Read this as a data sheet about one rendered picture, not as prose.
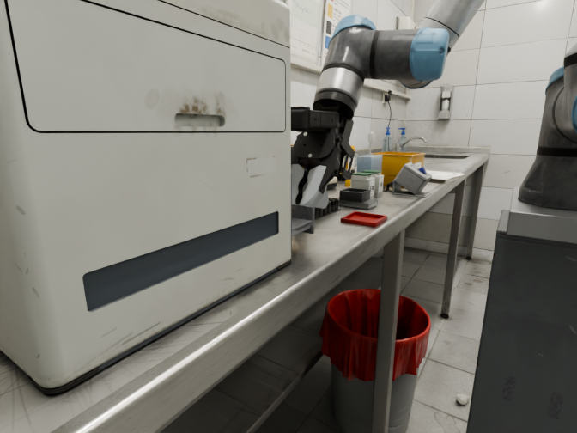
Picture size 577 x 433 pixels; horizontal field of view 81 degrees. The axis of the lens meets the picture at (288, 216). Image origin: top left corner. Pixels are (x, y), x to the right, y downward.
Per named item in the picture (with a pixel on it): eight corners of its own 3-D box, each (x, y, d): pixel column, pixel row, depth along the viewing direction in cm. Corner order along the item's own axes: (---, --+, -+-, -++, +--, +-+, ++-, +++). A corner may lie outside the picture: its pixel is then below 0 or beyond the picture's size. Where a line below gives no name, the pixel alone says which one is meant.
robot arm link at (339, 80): (355, 64, 53) (309, 70, 57) (348, 90, 52) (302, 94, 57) (368, 94, 59) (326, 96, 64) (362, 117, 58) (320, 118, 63)
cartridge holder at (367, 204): (368, 210, 74) (369, 193, 73) (331, 204, 79) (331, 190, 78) (377, 205, 78) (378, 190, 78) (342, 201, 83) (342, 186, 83)
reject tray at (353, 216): (375, 227, 61) (375, 222, 60) (340, 222, 64) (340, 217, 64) (387, 219, 66) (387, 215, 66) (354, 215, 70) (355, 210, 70)
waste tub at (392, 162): (409, 189, 101) (412, 155, 99) (367, 185, 109) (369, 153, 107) (422, 184, 112) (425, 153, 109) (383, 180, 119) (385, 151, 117)
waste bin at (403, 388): (401, 488, 102) (414, 359, 92) (298, 430, 122) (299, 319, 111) (428, 405, 133) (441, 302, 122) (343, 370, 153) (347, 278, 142)
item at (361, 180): (367, 202, 82) (369, 174, 80) (349, 200, 85) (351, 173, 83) (373, 199, 85) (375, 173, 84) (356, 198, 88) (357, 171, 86)
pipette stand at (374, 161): (374, 193, 93) (377, 156, 91) (350, 192, 97) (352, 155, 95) (385, 189, 102) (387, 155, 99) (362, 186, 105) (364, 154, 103)
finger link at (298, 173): (310, 229, 56) (324, 178, 58) (293, 218, 51) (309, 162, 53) (294, 227, 58) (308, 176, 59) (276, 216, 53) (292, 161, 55)
